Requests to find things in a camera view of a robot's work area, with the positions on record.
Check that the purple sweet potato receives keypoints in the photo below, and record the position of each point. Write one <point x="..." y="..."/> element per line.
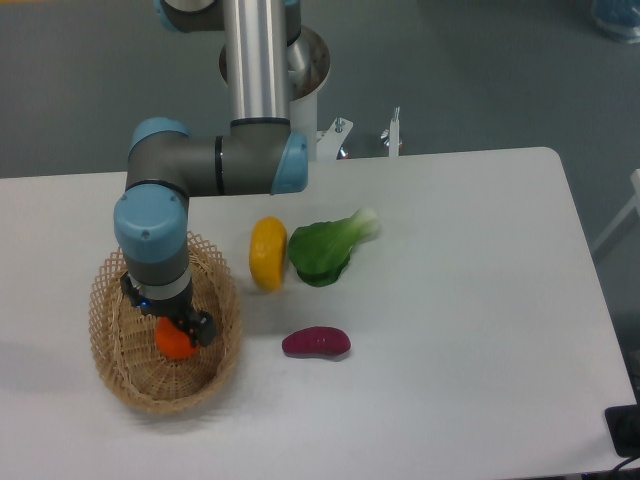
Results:
<point x="320" y="341"/>

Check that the yellow mango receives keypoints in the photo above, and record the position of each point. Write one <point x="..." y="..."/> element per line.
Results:
<point x="267" y="253"/>

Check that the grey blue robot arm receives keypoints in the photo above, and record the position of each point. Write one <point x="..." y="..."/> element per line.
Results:
<point x="167" y="167"/>

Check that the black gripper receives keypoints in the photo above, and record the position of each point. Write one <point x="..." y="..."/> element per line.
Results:
<point x="199" y="326"/>

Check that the white frame at right edge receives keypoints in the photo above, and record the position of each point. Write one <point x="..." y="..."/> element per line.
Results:
<point x="620" y="225"/>

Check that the woven wicker basket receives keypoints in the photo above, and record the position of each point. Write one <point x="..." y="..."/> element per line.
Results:
<point x="123" y="346"/>

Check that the black device at table edge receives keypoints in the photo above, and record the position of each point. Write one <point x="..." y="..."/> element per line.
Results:
<point x="623" y="425"/>

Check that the blue bag in corner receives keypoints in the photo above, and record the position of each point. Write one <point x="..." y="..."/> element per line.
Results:
<point x="617" y="18"/>

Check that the green bok choy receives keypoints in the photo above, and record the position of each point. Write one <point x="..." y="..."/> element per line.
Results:
<point x="321" y="251"/>

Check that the orange fruit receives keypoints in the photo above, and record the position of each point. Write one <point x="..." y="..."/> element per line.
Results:
<point x="171" y="342"/>

